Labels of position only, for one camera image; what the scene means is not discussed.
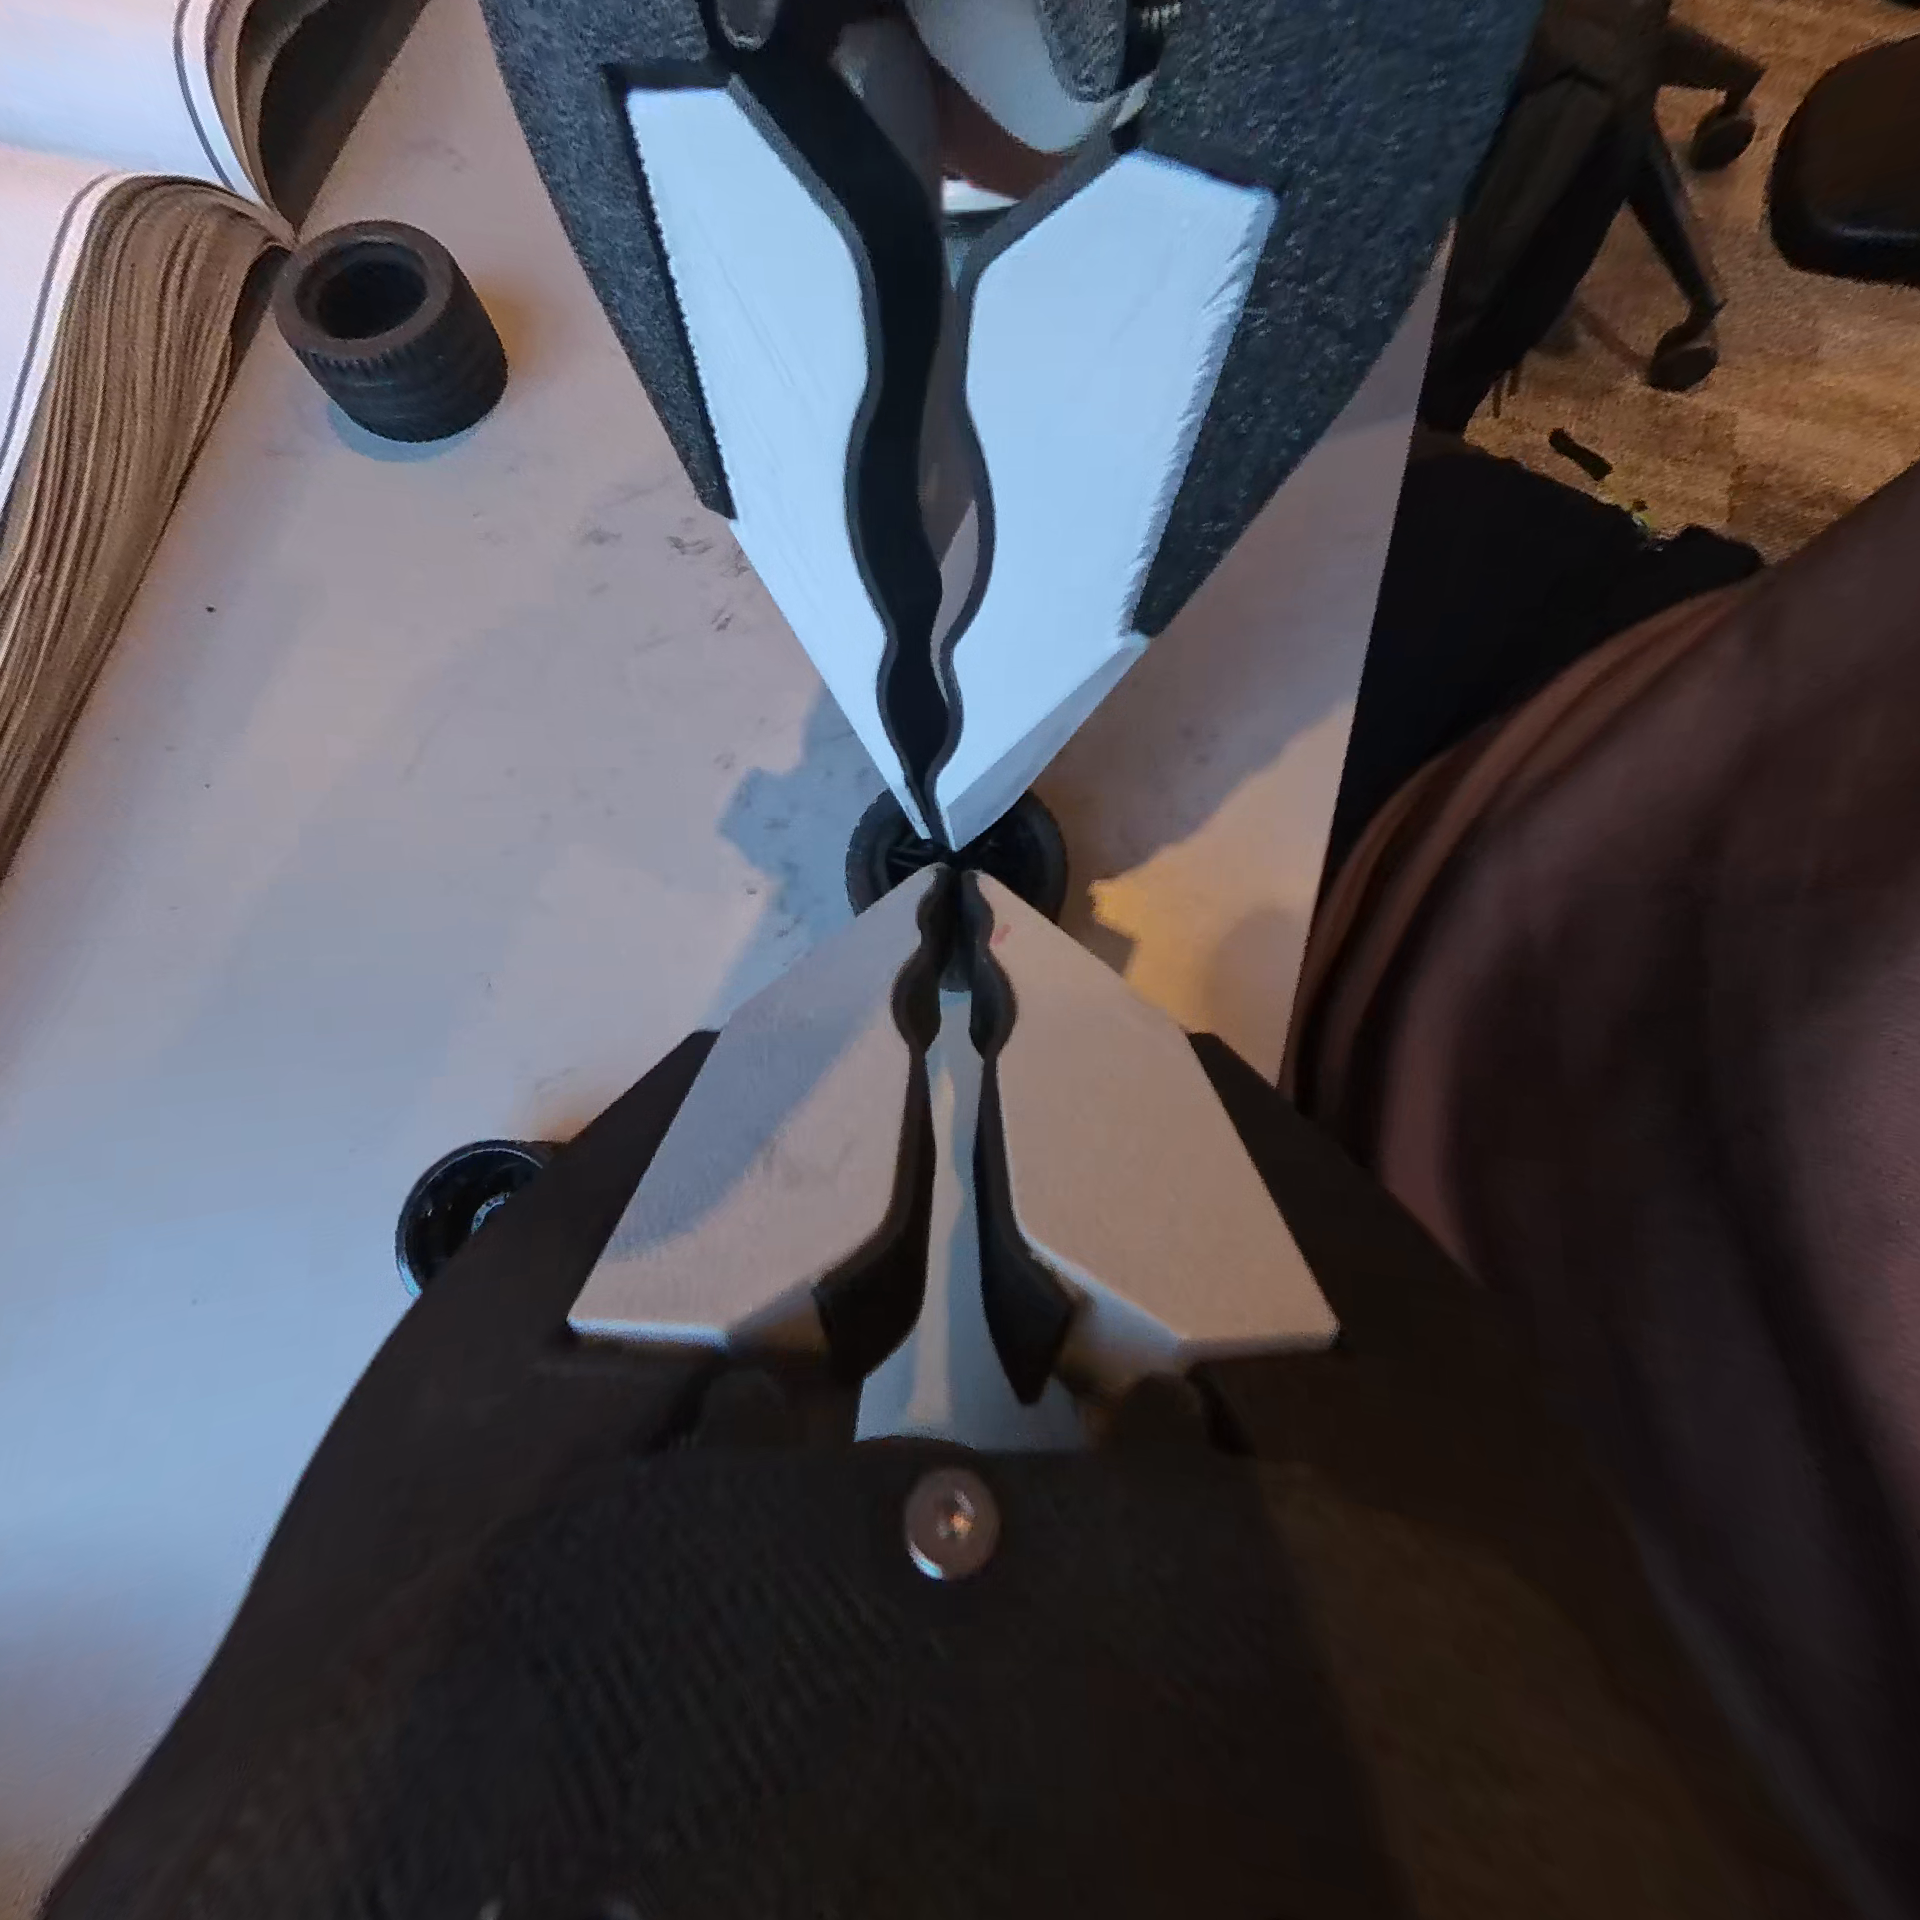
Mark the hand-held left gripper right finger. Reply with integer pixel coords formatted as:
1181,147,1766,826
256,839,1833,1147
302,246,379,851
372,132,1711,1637
963,873,1341,1403

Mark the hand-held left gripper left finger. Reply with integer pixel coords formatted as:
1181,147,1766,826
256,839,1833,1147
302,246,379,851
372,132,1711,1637
565,873,948,1382

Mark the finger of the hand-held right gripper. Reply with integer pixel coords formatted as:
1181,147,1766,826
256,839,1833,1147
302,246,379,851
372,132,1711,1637
933,147,1277,847
619,73,960,847

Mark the black toy wheel with tire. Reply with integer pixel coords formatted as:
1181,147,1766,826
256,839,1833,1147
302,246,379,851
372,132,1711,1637
845,786,1070,992

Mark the grey desk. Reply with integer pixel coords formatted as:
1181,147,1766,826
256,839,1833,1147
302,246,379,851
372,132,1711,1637
0,0,1448,1878

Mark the glossy black toy wheel rim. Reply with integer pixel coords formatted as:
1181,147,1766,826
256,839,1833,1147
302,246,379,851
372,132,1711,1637
395,1140,560,1293

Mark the loose black rubber toy tire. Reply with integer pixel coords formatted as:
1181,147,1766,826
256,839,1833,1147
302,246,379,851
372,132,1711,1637
270,219,512,443

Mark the black office chair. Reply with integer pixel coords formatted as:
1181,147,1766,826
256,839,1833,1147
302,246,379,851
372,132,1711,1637
1487,0,1769,393

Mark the black chair seat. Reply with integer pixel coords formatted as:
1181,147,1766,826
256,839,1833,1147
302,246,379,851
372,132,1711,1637
1769,32,1920,286

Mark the person's brown clothed body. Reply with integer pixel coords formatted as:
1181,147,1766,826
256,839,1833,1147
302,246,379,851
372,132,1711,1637
1290,462,1920,1920

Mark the open instruction booklet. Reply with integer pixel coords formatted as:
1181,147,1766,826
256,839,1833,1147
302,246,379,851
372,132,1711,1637
0,0,453,886

